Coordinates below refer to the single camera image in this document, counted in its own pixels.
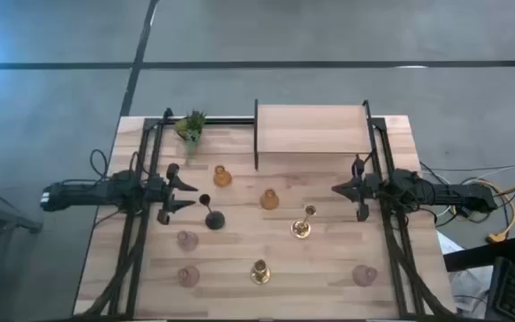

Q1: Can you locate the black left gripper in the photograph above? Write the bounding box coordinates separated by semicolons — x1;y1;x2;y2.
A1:
156;163;199;225

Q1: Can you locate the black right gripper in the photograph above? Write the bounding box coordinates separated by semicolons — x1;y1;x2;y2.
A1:
331;154;371;223

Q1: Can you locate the black candlestick holder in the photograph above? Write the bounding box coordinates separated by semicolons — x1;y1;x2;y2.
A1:
198;193;226;232

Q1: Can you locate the amber glass candle holder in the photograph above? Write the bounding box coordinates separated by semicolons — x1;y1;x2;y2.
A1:
213;164;233;188
258;188;281;211

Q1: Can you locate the pink glass candle holder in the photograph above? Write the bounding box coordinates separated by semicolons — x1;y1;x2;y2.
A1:
351;264;378;288
177;265;201;288
176;230;199;252

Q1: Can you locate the gold candlestick holder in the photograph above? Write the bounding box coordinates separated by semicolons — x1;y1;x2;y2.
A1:
249;258;272;285
290;204;317;240

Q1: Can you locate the small green potted plant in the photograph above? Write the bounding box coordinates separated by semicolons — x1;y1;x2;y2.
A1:
174;109;208;165

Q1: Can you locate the wooden shelf with black brackets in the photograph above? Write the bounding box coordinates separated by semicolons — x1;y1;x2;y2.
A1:
253;98;375;172

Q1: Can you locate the black desk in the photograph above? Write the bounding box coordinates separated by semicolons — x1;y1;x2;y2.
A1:
443;238;515;273

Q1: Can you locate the white plastic sheet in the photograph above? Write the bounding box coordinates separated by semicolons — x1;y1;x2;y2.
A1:
435;232;494;317

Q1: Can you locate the grey metal stand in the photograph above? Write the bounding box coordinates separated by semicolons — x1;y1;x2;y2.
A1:
0;178;44;322

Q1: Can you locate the black metal table frame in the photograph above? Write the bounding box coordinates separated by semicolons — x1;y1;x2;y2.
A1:
72;100;458;321

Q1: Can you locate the yellow cable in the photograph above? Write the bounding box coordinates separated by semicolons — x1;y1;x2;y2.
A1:
476;178;515;245

